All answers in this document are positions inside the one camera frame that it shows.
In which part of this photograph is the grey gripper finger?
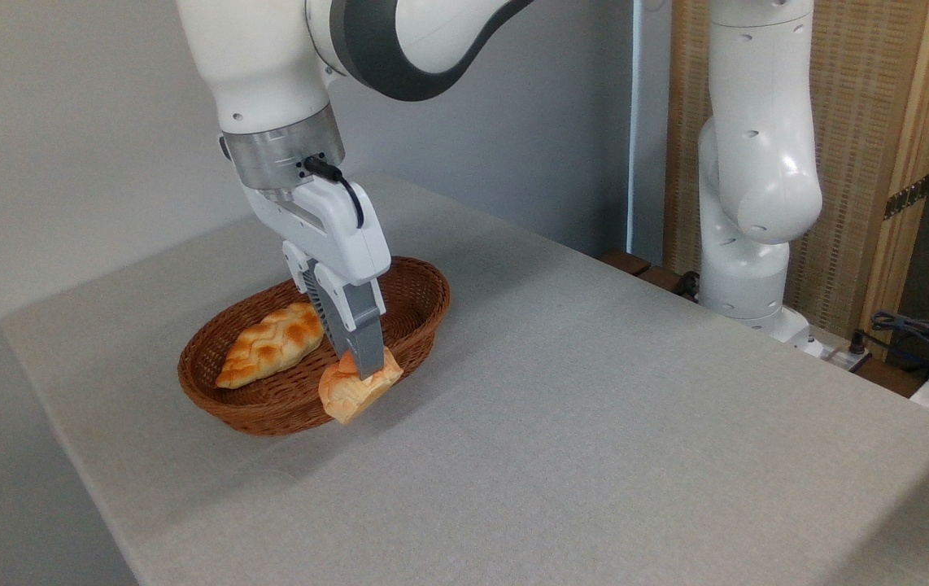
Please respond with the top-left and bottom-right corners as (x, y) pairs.
(320, 273), (389, 381)
(281, 240), (343, 359)

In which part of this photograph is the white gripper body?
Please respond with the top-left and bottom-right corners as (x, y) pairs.
(241, 175), (393, 286)

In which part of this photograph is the small round bread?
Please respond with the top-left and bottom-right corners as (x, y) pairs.
(318, 346), (404, 426)

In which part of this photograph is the long braided bread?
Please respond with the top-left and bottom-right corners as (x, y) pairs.
(216, 303), (325, 389)

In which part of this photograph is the brown wicker basket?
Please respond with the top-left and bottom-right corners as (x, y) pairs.
(178, 256), (451, 437)

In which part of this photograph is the dark wooden base board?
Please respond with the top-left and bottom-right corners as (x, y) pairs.
(597, 248), (701, 304)

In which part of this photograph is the white vertical conduit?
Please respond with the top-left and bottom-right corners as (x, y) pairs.
(626, 0), (645, 253)

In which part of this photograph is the wooden woven folding screen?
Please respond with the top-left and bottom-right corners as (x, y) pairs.
(664, 0), (929, 359)

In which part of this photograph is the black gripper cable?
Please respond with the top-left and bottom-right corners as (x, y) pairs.
(304, 155), (365, 230)

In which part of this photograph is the bundle of dark cables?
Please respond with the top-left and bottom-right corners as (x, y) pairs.
(870, 311), (929, 371)

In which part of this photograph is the black screen hinge bracket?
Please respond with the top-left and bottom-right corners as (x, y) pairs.
(883, 173), (929, 221)

